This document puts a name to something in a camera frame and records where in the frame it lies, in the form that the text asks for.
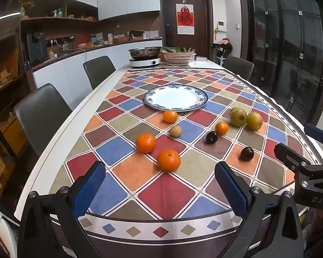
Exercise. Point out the colourful checkered tablecloth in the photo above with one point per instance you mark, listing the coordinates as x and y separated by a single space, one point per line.
164 193

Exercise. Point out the small metal tin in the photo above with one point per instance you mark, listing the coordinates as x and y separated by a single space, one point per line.
201 58

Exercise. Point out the white induction cooker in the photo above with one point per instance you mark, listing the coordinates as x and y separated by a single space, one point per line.
145 63

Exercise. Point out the white intercom panel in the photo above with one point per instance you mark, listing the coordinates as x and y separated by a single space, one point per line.
221 26

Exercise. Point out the red wall poster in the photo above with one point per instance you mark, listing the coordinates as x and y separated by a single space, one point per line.
185 18

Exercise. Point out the wooden wall shelf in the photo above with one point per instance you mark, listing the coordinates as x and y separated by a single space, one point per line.
56 21

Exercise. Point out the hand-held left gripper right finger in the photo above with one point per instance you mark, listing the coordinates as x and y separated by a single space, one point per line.
231 190

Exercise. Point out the green leafy vegetables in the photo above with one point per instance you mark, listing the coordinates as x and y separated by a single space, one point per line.
177 49

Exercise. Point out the white plastic bag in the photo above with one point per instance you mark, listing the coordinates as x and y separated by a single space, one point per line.
0 228

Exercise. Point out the grey dining chair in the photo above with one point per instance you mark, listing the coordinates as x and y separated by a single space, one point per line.
43 118
99 70
238 65

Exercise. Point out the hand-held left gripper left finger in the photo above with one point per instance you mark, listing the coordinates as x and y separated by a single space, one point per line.
90 188

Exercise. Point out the white kitchen counter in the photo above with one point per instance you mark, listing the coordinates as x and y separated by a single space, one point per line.
70 70

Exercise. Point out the dark brown door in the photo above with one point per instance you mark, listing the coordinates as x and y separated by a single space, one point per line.
202 18

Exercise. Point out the green pear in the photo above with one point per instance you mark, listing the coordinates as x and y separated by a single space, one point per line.
238 117
254 121

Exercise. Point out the blue rimmed white plate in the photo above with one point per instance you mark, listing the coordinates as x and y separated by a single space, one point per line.
175 98

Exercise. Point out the coat stand with bags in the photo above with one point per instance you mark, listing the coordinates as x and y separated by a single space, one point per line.
222 47

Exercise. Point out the orange mandarin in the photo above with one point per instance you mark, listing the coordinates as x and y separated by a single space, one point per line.
169 160
146 143
170 116
221 128

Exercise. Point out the dark sliding glass door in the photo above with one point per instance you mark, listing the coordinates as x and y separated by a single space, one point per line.
290 59

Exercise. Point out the steel pan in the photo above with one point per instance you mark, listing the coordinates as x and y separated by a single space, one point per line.
144 52

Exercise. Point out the brown kiwi fruit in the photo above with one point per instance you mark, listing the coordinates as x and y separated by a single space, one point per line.
175 131

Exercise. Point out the kitchen faucet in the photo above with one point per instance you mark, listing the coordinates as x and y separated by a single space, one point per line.
117 29

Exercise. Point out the black coffee machine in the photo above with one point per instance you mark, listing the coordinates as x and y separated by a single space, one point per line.
36 47

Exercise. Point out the woven basket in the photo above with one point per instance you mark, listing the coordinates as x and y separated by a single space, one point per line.
177 57

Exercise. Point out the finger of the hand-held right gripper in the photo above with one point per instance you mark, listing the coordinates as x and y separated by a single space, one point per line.
319 133
306 170

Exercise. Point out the dark purple plum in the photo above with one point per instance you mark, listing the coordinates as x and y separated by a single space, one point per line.
211 137
247 153

